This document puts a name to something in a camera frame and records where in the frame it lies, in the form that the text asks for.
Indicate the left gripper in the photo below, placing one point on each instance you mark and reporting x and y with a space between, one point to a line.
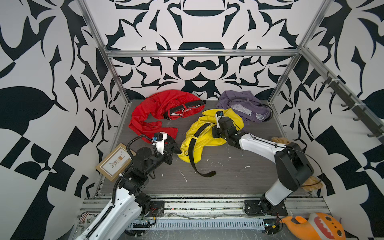
167 154

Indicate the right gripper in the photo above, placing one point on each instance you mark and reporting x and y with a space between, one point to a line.
214 133

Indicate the yellow trousers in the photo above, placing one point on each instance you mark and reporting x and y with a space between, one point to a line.
201 131

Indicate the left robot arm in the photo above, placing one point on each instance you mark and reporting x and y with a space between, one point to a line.
128 200

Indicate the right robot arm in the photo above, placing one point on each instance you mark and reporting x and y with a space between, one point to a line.
292 165

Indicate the purple trousers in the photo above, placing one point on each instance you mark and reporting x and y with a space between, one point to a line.
227 95

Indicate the black belt in red trousers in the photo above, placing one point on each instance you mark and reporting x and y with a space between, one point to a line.
185 110

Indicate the red trousers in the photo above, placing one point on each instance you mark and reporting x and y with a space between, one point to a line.
146 117

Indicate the framed picture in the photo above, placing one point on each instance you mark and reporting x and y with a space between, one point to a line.
115 163

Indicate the brown teddy bear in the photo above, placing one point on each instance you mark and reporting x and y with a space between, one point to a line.
312 183

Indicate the striped printed card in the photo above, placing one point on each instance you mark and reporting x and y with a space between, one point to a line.
87 218

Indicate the orange monster plush toy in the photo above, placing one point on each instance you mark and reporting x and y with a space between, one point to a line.
318 226

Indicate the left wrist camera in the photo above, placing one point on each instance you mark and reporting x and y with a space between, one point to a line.
159 141

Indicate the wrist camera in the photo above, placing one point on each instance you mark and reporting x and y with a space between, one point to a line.
159 141
219 115

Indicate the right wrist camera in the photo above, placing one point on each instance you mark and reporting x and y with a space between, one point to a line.
219 115

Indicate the white cable duct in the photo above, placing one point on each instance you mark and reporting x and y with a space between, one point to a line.
205 224

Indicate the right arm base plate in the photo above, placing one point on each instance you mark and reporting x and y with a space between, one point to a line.
254 208

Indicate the black coat hook rail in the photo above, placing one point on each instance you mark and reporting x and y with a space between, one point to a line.
361 110

